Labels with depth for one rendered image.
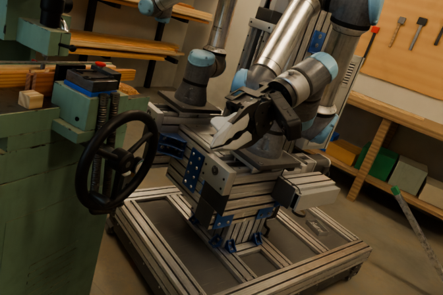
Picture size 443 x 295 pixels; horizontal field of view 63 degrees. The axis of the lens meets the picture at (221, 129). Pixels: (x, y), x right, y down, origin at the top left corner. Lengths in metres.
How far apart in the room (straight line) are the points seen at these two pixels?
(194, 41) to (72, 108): 4.09
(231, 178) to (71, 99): 0.55
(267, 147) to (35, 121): 0.73
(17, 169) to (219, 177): 0.60
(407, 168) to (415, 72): 0.94
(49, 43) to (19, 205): 0.44
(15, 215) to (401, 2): 3.59
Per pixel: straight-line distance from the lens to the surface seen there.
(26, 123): 0.99
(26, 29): 1.17
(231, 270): 1.69
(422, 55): 3.86
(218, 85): 4.73
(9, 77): 1.11
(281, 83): 0.74
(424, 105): 3.87
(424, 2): 3.93
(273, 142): 1.28
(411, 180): 3.52
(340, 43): 1.13
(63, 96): 1.01
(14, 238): 1.17
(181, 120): 1.62
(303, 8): 1.05
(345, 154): 3.55
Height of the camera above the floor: 1.26
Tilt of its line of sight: 18 degrees down
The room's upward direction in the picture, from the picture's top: 18 degrees clockwise
